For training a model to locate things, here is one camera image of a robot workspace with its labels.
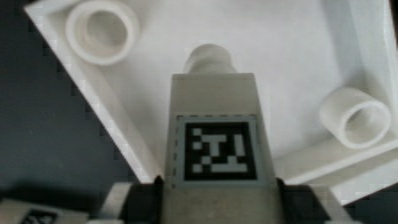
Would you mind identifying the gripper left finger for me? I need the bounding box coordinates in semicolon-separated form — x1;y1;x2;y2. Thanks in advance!
87;177;164;224

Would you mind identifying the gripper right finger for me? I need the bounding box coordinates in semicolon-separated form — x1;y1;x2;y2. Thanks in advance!
277;179;363;224

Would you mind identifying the white leg with tag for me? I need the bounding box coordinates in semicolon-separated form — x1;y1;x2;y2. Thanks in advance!
160;44;284;224

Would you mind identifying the white square tabletop part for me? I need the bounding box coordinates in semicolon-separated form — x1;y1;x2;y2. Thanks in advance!
25;0;398;204

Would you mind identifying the white leg front left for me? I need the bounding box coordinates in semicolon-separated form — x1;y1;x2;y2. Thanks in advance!
0;199;89;224

